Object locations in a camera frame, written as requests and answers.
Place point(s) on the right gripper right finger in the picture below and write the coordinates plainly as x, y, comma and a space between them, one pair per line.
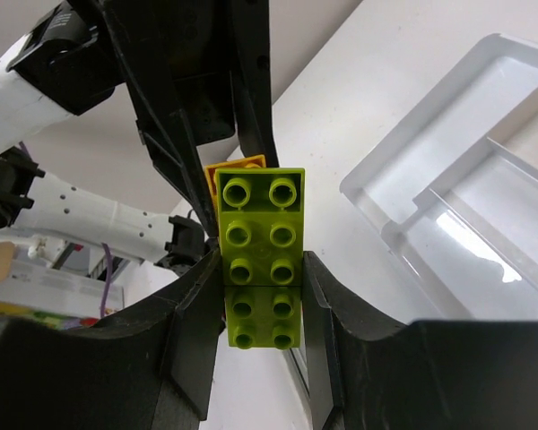
366, 370

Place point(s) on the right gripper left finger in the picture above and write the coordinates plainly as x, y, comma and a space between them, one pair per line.
149, 366

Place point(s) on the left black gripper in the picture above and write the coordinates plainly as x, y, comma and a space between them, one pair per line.
197, 72

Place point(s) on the yellow long lego brick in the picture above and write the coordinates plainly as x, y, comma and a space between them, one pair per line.
210, 172

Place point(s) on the green yellow lego stack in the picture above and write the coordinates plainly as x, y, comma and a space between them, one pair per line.
261, 230

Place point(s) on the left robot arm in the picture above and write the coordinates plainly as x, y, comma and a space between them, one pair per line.
59, 85

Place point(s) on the colourful cardboard box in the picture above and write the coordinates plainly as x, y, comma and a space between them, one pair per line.
54, 298

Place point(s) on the white divided tray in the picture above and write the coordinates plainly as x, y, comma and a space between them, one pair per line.
452, 191

